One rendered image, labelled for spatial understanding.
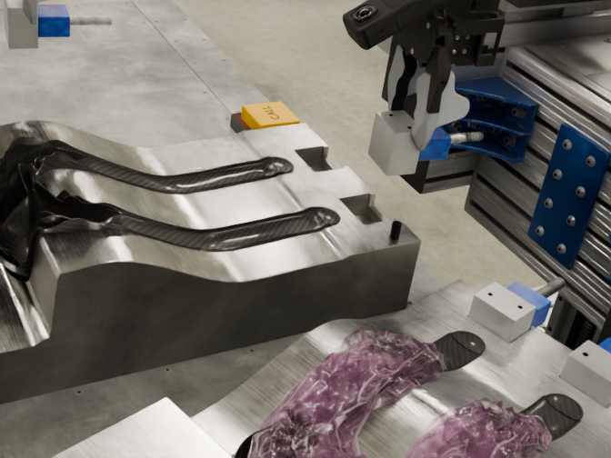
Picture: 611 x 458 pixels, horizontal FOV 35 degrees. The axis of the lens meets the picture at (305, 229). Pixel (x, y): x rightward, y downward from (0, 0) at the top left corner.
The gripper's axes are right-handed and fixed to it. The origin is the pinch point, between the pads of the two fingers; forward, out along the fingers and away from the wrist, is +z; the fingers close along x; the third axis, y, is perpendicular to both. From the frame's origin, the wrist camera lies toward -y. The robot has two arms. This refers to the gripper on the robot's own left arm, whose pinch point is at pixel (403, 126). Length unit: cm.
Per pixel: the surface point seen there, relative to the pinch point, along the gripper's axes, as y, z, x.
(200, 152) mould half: -20.0, 6.5, 9.0
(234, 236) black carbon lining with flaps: -21.3, 7.1, -6.9
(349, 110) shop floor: 89, 95, 175
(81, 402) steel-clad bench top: -38.8, 15.0, -18.2
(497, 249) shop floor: 96, 95, 92
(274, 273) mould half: -19.8, 6.6, -14.2
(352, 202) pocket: -6.7, 6.7, -3.6
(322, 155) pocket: -5.7, 7.2, 7.1
